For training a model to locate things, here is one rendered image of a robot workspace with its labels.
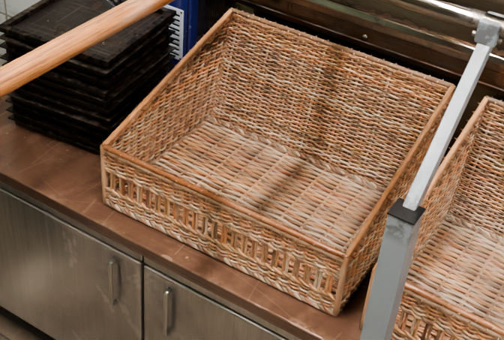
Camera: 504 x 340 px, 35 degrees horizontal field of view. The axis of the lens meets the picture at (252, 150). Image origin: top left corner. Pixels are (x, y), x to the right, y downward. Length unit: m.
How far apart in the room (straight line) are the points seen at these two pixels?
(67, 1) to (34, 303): 0.73
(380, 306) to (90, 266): 0.74
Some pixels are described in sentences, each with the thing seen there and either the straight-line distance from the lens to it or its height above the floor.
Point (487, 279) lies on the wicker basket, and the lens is 1.66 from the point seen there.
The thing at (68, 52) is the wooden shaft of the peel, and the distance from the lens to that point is 1.00.
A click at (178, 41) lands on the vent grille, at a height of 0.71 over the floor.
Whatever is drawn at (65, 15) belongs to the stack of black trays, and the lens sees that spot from 1.90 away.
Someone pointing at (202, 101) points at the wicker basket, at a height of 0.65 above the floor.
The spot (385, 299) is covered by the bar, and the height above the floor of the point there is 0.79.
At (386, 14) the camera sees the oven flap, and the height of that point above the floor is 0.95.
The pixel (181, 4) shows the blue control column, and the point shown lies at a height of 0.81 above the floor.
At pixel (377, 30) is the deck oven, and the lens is 1.75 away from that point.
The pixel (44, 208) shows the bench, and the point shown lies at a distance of 1.80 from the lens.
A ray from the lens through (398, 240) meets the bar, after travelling 1.19.
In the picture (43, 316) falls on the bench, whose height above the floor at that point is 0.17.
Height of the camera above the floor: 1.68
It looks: 36 degrees down
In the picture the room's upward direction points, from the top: 5 degrees clockwise
